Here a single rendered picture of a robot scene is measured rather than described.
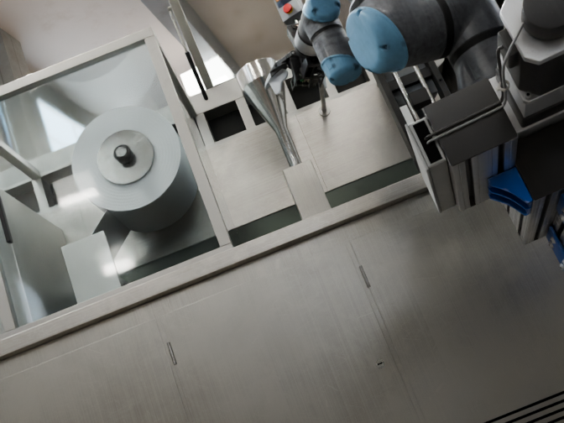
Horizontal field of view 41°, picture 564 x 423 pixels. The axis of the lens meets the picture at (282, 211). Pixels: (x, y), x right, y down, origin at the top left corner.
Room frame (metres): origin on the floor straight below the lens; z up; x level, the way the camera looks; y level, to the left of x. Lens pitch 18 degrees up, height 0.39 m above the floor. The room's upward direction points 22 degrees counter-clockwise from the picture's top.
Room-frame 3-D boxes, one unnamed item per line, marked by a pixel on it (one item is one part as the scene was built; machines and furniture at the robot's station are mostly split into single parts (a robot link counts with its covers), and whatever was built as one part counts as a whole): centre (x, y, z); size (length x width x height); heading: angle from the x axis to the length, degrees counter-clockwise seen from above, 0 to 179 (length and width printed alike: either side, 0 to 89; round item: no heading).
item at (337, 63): (1.43, -0.24, 1.12); 0.11 x 0.08 x 0.11; 106
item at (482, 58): (1.21, -0.43, 0.87); 0.15 x 0.15 x 0.10
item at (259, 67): (2.13, -0.09, 1.50); 0.14 x 0.14 x 0.06
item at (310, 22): (1.42, -0.23, 1.21); 0.11 x 0.08 x 0.09; 16
